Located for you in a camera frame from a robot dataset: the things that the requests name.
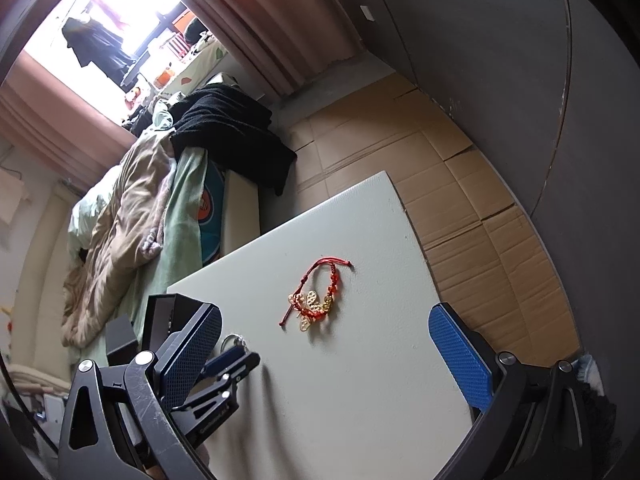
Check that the pink curtain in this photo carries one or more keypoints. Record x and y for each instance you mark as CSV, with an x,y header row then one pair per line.
x,y
50,110
280,20

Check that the white slatted rack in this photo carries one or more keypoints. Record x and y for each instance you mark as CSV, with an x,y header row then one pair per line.
x,y
177,45

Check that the white duvet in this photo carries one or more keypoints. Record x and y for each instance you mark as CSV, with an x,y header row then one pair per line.
x,y
87,215

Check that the cream bed base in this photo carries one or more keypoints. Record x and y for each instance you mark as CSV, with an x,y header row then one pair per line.
x,y
240,215

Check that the dark brown wardrobe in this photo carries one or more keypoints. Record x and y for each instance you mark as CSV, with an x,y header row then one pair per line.
x,y
500,60

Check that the orange box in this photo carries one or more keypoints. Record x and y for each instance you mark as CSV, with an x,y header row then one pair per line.
x,y
181,21

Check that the black box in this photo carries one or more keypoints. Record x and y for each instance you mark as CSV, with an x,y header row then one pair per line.
x,y
162,320

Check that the cream padded headboard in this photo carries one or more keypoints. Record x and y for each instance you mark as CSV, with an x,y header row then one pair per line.
x,y
42,270

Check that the beige quilt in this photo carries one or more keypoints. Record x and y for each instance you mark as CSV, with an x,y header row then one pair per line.
x,y
120,235

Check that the green blanket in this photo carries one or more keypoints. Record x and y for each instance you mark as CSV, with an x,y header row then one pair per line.
x,y
182,195

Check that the black garment on bed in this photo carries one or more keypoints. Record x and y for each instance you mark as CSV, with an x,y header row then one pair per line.
x,y
230,130

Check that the black bag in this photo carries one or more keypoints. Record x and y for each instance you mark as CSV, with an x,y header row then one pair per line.
x,y
195,31

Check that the hanging black clothes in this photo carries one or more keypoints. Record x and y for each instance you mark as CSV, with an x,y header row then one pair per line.
x,y
100,45

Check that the white upholstered table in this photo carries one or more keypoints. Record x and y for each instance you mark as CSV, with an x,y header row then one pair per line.
x,y
350,400

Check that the flattened cardboard sheets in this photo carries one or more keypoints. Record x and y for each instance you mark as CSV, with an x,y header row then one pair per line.
x,y
475,240

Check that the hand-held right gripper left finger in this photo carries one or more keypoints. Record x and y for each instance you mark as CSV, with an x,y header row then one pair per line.
x,y
192,355

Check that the white cloth on wall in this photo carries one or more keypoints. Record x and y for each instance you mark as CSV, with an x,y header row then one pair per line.
x,y
12,195

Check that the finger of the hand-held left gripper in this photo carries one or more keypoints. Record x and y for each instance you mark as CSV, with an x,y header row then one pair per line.
x,y
230,362
207,407

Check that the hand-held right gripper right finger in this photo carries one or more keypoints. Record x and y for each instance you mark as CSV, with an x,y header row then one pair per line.
x,y
460,360

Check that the white wall socket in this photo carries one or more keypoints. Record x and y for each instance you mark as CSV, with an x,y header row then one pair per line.
x,y
367,12

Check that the hanging pink garment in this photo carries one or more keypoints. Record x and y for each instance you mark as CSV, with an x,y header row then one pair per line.
x,y
112,12

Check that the black box lid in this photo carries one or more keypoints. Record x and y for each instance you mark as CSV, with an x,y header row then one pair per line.
x,y
121,345

